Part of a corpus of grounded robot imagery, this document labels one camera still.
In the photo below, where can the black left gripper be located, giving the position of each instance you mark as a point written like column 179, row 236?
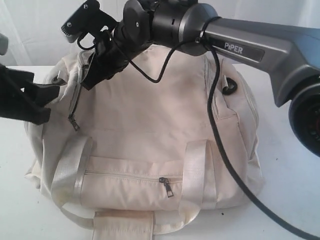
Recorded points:
column 18, row 94

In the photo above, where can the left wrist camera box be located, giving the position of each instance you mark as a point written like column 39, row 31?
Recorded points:
column 4, row 44

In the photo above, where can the cream duffel bag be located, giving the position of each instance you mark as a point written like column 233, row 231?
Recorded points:
column 131, row 159

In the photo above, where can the white backdrop curtain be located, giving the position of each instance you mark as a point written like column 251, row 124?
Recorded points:
column 40, row 32

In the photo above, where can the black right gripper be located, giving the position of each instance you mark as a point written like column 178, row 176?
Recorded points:
column 111, row 57

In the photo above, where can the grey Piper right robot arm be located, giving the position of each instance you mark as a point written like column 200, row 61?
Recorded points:
column 290, row 55

